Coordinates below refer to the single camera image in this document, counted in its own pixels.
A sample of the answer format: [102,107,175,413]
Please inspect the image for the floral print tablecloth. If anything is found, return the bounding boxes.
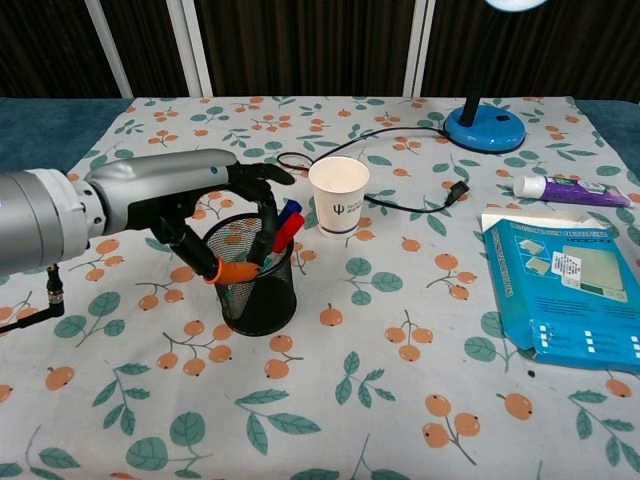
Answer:
[0,94,640,480]

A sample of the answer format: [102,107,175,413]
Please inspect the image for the black arm connector cable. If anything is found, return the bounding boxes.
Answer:
[0,264,67,335]

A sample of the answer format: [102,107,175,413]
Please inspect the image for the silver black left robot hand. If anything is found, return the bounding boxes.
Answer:
[85,148,297,285]

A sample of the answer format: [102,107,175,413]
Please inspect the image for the black lamp power cable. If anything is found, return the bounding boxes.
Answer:
[275,125,472,214]

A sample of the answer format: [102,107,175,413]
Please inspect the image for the white partition frame post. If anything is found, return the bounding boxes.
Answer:
[83,0,134,99]
[401,0,437,98]
[166,0,215,98]

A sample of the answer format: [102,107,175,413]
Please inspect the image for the black mesh pen holder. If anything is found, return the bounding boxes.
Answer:
[203,216,298,337]

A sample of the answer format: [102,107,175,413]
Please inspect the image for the blue cardboard product box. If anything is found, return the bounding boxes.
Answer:
[480,209,640,375]

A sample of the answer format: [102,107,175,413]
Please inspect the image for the white paper cup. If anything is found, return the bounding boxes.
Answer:
[307,156,371,240]

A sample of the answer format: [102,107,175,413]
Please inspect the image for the purple toothpaste tube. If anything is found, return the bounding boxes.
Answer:
[512,173,635,208]

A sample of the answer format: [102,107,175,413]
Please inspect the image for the blue base desk lamp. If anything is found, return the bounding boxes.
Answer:
[443,0,549,154]

